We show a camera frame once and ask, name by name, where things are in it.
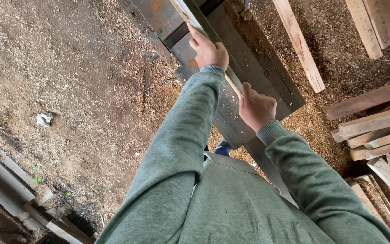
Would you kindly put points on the person's green sweatshirt torso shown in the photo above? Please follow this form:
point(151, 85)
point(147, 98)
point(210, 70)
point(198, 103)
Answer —
point(239, 206)

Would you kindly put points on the person's right hand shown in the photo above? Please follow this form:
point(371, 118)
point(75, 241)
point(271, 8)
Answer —
point(256, 109)

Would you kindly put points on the sawdust-covered wooden slats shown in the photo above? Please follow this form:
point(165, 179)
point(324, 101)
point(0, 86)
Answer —
point(381, 206)

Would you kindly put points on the heap of wooden planks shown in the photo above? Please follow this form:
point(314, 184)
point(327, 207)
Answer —
point(374, 132)

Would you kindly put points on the stack of pale wooden boards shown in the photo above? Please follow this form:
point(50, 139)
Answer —
point(383, 27)

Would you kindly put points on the person's blue shoe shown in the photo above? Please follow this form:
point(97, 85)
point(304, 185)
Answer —
point(222, 148)

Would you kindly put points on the grey wooden frame pieces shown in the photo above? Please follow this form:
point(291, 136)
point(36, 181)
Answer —
point(19, 196)

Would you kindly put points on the long pale wooden plank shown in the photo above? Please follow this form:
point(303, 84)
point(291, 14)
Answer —
point(298, 42)

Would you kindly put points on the crumpled white paper scrap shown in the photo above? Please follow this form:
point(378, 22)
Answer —
point(44, 118)

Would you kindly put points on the thin wooden strip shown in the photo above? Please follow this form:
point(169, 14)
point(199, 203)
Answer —
point(205, 40)

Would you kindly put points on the person's left hand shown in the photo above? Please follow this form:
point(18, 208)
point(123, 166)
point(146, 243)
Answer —
point(209, 53)

